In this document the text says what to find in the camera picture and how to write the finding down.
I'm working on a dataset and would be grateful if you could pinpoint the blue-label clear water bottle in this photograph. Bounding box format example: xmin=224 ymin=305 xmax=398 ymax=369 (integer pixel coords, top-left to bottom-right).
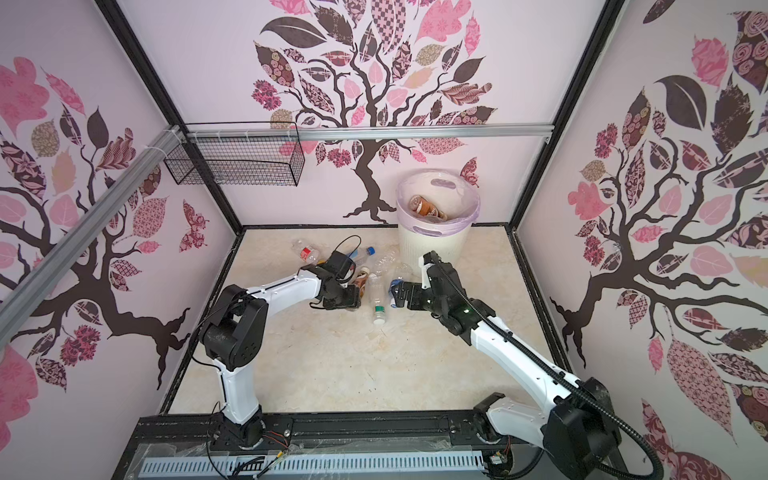
xmin=389 ymin=278 xmax=409 ymax=308

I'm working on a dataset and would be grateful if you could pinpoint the green-label clear white-cap bottle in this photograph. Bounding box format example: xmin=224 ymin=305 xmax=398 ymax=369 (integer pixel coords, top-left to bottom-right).
xmin=367 ymin=273 xmax=387 ymax=326

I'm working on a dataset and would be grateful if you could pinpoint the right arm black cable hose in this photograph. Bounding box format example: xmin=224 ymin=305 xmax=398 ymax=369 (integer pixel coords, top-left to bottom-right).
xmin=431 ymin=257 xmax=666 ymax=480

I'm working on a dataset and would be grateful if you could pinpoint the left aluminium rail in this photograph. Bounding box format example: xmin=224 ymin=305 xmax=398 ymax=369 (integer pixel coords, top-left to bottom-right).
xmin=1 ymin=125 xmax=184 ymax=345

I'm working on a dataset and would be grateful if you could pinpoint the back aluminium rail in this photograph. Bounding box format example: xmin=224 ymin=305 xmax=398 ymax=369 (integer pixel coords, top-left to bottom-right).
xmin=186 ymin=123 xmax=554 ymax=141

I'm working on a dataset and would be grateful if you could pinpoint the blue-cap clear bottle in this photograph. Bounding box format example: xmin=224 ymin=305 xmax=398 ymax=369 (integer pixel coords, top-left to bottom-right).
xmin=349 ymin=246 xmax=376 ymax=266

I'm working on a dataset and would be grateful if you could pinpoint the white slotted cable duct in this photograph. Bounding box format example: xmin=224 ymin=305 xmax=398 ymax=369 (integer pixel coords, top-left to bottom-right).
xmin=138 ymin=451 xmax=485 ymax=479

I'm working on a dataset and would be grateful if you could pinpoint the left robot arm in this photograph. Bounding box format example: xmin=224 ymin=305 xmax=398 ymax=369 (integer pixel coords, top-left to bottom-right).
xmin=200 ymin=251 xmax=361 ymax=449

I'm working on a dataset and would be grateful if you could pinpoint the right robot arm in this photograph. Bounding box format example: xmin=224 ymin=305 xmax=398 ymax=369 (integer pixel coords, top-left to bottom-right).
xmin=389 ymin=252 xmax=621 ymax=479

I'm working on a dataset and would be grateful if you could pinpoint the white bin with purple liner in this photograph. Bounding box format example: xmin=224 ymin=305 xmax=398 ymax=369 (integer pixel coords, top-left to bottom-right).
xmin=396 ymin=169 xmax=481 ymax=271

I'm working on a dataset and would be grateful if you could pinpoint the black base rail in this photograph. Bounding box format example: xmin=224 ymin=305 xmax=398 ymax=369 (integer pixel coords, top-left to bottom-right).
xmin=112 ymin=410 xmax=562 ymax=479

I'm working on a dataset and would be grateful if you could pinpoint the black wire basket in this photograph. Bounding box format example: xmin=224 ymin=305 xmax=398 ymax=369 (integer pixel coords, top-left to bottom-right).
xmin=165 ymin=120 xmax=305 ymax=187

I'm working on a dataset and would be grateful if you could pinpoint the aluminium rail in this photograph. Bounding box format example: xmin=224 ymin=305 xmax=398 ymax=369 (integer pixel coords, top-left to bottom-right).
xmin=1 ymin=125 xmax=184 ymax=345
xmin=186 ymin=123 xmax=554 ymax=141

